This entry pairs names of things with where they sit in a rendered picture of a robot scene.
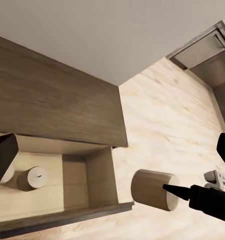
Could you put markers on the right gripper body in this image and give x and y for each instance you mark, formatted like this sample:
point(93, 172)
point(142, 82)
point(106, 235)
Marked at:
point(210, 201)

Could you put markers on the dishwasher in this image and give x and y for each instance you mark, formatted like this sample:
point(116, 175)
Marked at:
point(201, 50)

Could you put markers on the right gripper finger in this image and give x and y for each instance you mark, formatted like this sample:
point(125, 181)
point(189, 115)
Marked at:
point(180, 191)

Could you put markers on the pillar candle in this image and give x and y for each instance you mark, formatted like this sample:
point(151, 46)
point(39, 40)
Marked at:
point(147, 189)
point(32, 179)
point(8, 175)

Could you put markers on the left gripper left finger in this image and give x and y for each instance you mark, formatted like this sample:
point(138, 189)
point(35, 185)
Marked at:
point(8, 151)

